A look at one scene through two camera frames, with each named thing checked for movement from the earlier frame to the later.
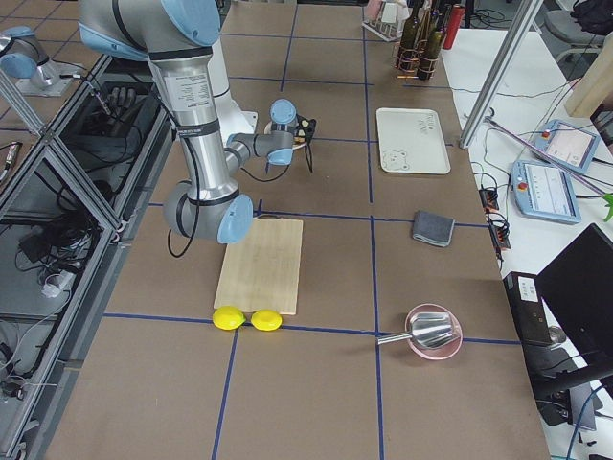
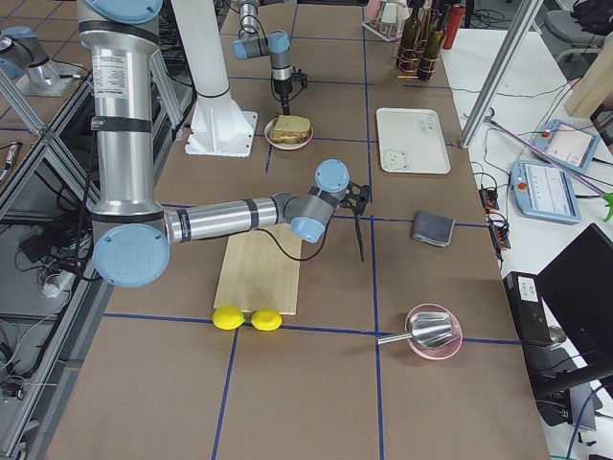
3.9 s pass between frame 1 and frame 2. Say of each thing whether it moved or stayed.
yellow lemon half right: stayed
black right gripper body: moved
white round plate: stayed
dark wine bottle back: stayed
